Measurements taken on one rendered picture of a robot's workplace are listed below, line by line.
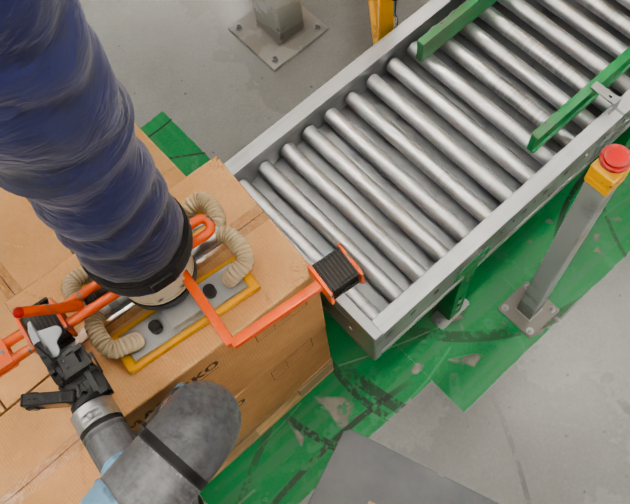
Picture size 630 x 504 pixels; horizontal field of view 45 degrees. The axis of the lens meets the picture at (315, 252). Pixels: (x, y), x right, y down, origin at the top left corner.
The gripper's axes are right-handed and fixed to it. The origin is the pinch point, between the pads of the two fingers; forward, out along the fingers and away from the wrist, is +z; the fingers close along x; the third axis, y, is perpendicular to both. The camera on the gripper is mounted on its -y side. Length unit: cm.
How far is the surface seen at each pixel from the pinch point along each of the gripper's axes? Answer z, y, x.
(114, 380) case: -13.0, 6.8, -13.0
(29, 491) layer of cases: -10, -31, -53
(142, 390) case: -18.5, 10.7, -13.0
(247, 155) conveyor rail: 37, 68, -48
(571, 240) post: -41, 121, -42
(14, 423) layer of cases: 9, -26, -53
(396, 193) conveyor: 5, 99, -59
